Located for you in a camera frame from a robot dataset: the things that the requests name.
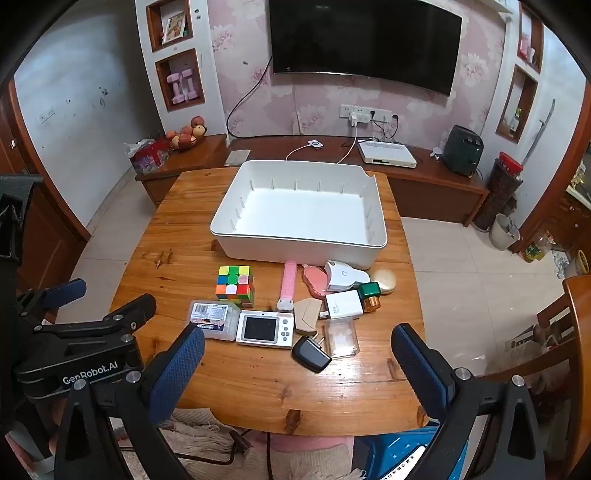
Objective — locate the white light switch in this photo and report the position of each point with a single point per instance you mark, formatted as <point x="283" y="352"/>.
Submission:
<point x="46" y="115"/>

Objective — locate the beige knitted cloth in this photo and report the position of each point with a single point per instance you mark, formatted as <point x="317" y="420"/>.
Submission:
<point x="203" y="438"/>

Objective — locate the white printed bag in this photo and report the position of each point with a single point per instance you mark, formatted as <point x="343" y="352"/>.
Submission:
<point x="531" y="344"/>

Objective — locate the white plastic storage bin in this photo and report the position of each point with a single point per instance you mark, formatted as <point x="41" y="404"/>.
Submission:
<point x="300" y="207"/>

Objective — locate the small white digital device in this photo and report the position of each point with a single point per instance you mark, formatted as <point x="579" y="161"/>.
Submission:
<point x="264" y="328"/>

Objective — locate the white tape measure device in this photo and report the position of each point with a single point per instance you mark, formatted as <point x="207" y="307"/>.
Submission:
<point x="344" y="276"/>

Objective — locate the gold round case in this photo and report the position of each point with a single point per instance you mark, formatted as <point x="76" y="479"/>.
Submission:
<point x="385" y="281"/>

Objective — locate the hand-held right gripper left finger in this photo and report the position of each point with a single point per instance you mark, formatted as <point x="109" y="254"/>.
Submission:
<point x="178" y="371"/>

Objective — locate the blue plastic stool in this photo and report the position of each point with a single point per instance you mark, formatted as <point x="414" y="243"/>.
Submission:
<point x="383" y="454"/>

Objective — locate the white charger plug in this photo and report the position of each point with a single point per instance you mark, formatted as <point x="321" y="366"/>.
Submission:
<point x="353" y="120"/>

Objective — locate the wooden chair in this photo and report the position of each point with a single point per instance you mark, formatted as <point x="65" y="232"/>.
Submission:
<point x="579" y="318"/>

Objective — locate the small white figurine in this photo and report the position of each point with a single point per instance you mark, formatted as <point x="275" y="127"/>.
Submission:
<point x="436" y="153"/>

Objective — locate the yellow lidded bin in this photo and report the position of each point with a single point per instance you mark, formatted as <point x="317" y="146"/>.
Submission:
<point x="584" y="263"/>

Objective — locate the grey flat pad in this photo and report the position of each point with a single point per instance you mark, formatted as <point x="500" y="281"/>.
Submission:
<point x="238" y="158"/>

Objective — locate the yellow oil bottle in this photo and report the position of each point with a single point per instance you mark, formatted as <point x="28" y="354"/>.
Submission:
<point x="535" y="249"/>

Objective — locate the long sheathed sword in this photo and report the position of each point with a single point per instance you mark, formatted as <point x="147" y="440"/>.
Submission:
<point x="540" y="131"/>

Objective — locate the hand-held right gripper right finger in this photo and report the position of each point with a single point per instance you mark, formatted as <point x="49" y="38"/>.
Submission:
<point x="418" y="369"/>

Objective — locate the pink flat stick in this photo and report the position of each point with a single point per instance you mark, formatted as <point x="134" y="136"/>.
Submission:
<point x="288" y="281"/>

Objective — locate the white charging puck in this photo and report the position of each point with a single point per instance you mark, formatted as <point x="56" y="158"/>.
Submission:
<point x="315" y="144"/>

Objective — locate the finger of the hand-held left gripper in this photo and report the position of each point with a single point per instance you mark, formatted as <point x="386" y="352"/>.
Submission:
<point x="69" y="290"/>
<point x="138" y="307"/>

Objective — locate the black charger plug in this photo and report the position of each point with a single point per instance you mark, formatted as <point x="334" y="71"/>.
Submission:
<point x="311" y="354"/>

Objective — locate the clear plastic card box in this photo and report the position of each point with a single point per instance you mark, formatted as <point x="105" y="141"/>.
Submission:
<point x="212" y="319"/>

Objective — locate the wooden television cabinet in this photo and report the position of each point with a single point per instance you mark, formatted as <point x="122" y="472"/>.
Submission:
<point x="429" y="189"/>

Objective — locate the clear plastic case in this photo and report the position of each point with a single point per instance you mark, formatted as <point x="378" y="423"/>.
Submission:
<point x="341" y="339"/>

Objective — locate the framed picture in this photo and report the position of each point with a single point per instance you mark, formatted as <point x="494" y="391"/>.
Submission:
<point x="174" y="26"/>

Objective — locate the multicoloured puzzle cube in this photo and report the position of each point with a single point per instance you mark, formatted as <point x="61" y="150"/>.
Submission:
<point x="234" y="286"/>

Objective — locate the white set-top box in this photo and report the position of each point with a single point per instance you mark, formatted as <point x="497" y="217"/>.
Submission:
<point x="387" y="154"/>

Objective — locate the green capped gold bottle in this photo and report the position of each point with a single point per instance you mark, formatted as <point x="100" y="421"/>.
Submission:
<point x="370" y="295"/>

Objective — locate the white wall socket panel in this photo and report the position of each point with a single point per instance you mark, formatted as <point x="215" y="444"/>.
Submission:
<point x="364" y="113"/>

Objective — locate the bowl of fruit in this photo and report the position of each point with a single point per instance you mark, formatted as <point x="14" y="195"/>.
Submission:
<point x="187" y="134"/>

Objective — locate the white cardboard box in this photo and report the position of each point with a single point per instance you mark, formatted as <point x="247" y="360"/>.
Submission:
<point x="344" y="305"/>

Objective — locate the pink oval brush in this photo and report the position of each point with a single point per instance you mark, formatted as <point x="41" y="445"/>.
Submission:
<point x="316" y="284"/>

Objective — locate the white bucket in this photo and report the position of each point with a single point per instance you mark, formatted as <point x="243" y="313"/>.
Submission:
<point x="504" y="233"/>

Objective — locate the black wall television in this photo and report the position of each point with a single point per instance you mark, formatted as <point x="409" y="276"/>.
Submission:
<point x="364" y="41"/>

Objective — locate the dark tall woven basket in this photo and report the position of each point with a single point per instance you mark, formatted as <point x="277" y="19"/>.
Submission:
<point x="498" y="194"/>

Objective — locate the dark air fryer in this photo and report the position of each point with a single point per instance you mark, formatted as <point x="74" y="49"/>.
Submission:
<point x="461" y="150"/>

